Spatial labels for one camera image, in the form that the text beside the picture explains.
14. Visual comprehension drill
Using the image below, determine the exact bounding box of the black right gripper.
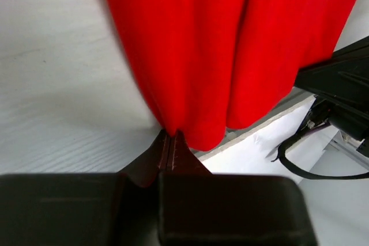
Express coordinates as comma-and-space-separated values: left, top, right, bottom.
295, 37, 368, 148

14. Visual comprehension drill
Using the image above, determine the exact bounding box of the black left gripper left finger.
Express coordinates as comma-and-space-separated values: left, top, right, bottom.
1, 131, 170, 245

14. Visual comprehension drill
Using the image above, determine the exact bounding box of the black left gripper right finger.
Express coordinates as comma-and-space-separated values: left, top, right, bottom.
158, 133, 318, 245

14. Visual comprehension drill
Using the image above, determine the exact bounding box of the red t shirt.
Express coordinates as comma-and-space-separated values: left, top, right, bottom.
107, 0, 356, 151

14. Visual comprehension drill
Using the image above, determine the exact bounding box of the aluminium table rail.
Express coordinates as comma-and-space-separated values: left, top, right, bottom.
222, 88, 368, 168

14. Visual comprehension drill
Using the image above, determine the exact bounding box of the black cable at base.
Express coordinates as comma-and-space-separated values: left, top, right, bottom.
270, 101, 369, 180

